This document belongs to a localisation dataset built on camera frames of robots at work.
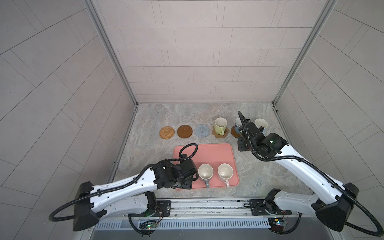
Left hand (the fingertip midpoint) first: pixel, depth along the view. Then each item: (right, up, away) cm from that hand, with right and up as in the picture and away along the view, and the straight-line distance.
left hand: (191, 184), depth 71 cm
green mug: (+17, +27, +22) cm, 38 cm away
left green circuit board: (-17, -15, -6) cm, 24 cm away
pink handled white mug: (+18, +2, +10) cm, 21 cm away
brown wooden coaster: (-6, +22, +28) cm, 36 cm away
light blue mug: (+42, +28, +23) cm, 56 cm away
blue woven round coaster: (+5, +23, +30) cm, 38 cm away
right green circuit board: (+40, -17, -3) cm, 43 cm away
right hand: (+24, +19, +5) cm, 31 cm away
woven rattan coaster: (-18, +21, +28) cm, 40 cm away
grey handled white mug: (+7, +2, +10) cm, 12 cm away
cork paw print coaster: (+22, +23, +25) cm, 40 cm away
